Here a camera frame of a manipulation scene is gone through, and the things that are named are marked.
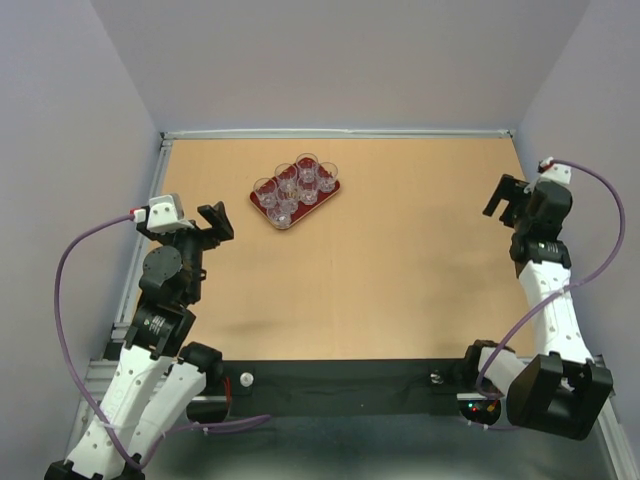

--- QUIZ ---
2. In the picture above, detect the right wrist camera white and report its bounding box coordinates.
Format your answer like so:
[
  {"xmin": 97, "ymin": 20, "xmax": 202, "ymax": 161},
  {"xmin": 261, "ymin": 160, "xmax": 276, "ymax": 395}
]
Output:
[{"xmin": 538, "ymin": 157, "xmax": 572, "ymax": 188}]

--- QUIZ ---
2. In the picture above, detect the clear glass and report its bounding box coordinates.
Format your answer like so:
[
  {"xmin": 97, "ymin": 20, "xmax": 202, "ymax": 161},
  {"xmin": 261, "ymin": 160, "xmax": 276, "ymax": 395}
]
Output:
[
  {"xmin": 274, "ymin": 163, "xmax": 298, "ymax": 194},
  {"xmin": 297, "ymin": 178, "xmax": 319, "ymax": 206},
  {"xmin": 253, "ymin": 178, "xmax": 277, "ymax": 209},
  {"xmin": 267, "ymin": 192, "xmax": 298, "ymax": 229},
  {"xmin": 295, "ymin": 153, "xmax": 319, "ymax": 183},
  {"xmin": 316, "ymin": 162, "xmax": 339, "ymax": 193}
]

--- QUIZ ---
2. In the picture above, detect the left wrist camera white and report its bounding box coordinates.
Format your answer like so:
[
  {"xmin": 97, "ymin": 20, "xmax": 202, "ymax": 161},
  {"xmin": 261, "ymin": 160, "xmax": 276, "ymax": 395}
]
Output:
[{"xmin": 131, "ymin": 193, "xmax": 192, "ymax": 234}]

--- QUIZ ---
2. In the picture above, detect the white knob on base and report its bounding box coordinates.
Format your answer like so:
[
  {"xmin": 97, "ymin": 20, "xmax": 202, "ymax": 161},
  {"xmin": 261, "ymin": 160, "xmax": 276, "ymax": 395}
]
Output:
[{"xmin": 239, "ymin": 372, "xmax": 255, "ymax": 388}]

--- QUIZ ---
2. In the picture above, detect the circuit board with leds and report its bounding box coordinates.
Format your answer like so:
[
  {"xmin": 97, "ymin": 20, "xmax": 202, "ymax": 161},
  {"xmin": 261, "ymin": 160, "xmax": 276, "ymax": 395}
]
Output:
[{"xmin": 458, "ymin": 398, "xmax": 502, "ymax": 426}]

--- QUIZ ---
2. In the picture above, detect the aluminium table frame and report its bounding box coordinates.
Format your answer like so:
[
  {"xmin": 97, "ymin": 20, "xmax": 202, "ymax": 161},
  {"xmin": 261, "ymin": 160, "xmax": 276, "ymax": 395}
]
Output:
[{"xmin": 57, "ymin": 128, "xmax": 624, "ymax": 480}]

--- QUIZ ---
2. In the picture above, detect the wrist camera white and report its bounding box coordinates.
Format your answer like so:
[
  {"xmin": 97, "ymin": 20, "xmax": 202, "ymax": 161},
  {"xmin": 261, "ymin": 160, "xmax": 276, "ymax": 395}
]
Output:
[
  {"xmin": 131, "ymin": 193, "xmax": 192, "ymax": 234},
  {"xmin": 538, "ymin": 157, "xmax": 572, "ymax": 188}
]

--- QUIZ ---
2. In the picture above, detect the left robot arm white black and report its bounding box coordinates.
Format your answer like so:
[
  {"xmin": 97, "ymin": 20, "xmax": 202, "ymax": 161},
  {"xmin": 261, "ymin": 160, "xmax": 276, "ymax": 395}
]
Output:
[{"xmin": 45, "ymin": 194, "xmax": 234, "ymax": 479}]

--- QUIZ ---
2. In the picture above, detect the black base bar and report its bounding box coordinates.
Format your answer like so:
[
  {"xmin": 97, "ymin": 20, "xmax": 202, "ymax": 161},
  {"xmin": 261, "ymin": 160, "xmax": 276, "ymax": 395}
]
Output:
[{"xmin": 184, "ymin": 357, "xmax": 521, "ymax": 421}]

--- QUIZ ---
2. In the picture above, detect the red lacquer tray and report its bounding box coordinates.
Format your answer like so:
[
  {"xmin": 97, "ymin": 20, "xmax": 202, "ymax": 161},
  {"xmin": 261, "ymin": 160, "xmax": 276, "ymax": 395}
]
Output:
[{"xmin": 249, "ymin": 176, "xmax": 341, "ymax": 230}]

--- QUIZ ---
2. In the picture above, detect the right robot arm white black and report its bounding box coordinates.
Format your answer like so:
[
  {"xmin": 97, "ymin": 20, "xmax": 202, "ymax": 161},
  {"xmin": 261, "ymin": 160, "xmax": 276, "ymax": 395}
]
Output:
[{"xmin": 460, "ymin": 166, "xmax": 613, "ymax": 440}]

